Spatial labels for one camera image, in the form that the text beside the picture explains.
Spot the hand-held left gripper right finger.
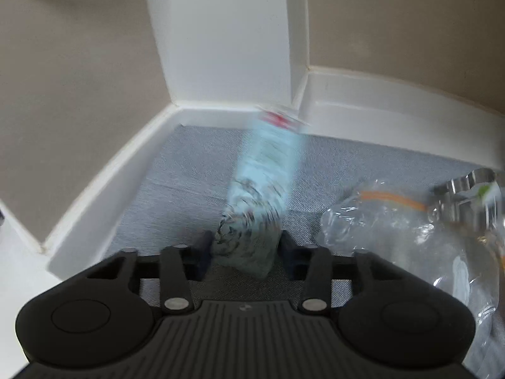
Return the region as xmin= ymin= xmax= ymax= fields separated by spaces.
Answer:
xmin=277 ymin=230 xmax=426 ymax=316

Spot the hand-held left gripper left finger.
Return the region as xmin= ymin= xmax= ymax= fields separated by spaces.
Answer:
xmin=84 ymin=230 xmax=216 ymax=316

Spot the patterned pale blue carton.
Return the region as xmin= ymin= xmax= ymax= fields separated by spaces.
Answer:
xmin=211 ymin=105 xmax=312 ymax=281

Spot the metal flower cookie cutter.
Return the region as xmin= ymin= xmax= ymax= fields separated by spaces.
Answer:
xmin=428 ymin=168 xmax=505 ymax=245

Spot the grey fabric mat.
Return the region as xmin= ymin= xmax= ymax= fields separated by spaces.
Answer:
xmin=112 ymin=124 xmax=505 ymax=379

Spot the clear plastic bag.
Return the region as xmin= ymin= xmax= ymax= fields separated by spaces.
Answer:
xmin=313 ymin=177 xmax=505 ymax=379

